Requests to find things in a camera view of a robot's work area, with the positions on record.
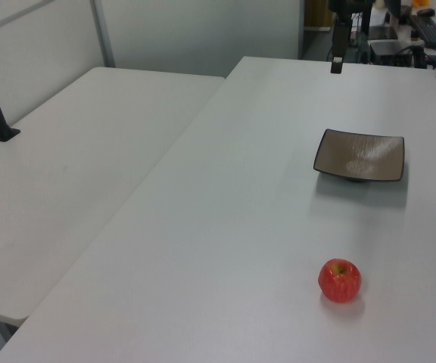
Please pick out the black computer mouse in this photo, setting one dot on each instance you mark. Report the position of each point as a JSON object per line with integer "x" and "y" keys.
{"x": 426, "y": 12}

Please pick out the black keyboard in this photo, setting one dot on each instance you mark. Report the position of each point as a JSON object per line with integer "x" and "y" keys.
{"x": 431, "y": 32}

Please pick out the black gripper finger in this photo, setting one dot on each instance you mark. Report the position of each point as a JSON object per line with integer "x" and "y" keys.
{"x": 338, "y": 45}
{"x": 347, "y": 41}

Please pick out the black equipment box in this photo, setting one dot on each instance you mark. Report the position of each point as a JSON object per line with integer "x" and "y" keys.
{"x": 399, "y": 59}

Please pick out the orange toy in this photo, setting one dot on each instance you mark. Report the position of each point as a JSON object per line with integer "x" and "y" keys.
{"x": 420, "y": 2}

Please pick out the square brown ceramic plate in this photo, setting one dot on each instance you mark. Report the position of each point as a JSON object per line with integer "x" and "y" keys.
{"x": 360, "y": 156}

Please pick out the brown wooden cabinet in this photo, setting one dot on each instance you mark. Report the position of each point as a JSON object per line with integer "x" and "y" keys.
{"x": 318, "y": 13}

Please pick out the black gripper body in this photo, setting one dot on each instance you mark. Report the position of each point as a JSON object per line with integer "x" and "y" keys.
{"x": 341, "y": 11}

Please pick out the red apple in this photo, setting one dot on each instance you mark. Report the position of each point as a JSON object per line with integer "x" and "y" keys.
{"x": 340, "y": 280}

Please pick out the thin black pole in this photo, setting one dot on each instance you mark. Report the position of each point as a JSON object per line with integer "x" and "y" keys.
{"x": 365, "y": 34}

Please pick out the black laptop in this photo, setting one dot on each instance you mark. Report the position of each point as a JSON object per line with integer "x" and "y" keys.
{"x": 383, "y": 33}

